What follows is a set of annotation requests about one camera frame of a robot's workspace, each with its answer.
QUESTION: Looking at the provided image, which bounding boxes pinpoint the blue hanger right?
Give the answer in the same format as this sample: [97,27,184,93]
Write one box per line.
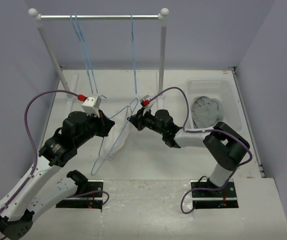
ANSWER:
[130,14,138,94]

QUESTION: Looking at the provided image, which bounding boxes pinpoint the white tank top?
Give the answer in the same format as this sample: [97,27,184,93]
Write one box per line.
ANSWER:
[99,108,131,159]

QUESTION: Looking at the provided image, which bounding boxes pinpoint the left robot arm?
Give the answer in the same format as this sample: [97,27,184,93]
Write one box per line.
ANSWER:
[0,111,115,240]

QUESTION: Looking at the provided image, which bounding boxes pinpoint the white plastic basket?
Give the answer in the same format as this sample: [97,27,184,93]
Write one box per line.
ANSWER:
[185,78,245,133]

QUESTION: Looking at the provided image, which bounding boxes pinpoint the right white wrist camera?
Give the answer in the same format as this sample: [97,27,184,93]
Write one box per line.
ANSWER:
[140,95,154,114]

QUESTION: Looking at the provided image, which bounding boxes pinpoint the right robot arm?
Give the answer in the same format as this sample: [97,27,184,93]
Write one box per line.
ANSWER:
[128,108,250,197]

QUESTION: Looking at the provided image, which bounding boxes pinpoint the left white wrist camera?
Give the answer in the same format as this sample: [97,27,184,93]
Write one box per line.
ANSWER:
[81,95,102,116]

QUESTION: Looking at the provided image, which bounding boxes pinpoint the blue hanger far left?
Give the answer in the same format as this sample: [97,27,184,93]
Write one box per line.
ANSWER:
[69,12,96,94]

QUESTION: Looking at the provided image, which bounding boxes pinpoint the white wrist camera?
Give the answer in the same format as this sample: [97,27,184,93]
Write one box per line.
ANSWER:
[81,95,102,116]
[140,95,154,114]

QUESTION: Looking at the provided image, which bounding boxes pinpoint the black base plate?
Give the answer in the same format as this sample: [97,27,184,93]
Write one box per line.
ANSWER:
[55,180,104,210]
[191,181,239,210]

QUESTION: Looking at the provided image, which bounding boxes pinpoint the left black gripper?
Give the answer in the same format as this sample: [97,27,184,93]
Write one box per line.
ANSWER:
[74,108,115,147]

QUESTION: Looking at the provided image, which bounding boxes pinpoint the blue hanger with top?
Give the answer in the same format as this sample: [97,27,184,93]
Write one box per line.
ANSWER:
[90,98,139,176]

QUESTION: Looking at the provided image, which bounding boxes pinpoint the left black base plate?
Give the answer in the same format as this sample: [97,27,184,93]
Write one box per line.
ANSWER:
[55,180,104,210]

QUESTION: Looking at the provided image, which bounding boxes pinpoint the white clothes rack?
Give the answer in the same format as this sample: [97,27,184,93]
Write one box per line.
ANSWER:
[28,8,170,93]

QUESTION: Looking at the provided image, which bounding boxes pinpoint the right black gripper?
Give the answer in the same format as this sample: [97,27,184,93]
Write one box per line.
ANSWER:
[127,106,166,136]

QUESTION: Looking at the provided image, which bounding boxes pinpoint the grey clothes in basket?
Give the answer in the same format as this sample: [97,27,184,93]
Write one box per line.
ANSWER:
[191,96,224,129]

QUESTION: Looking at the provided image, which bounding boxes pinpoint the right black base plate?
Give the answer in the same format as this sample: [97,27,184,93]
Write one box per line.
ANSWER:
[191,181,239,210]

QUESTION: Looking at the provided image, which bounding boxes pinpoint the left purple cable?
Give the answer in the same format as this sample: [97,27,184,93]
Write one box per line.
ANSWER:
[0,90,109,233]

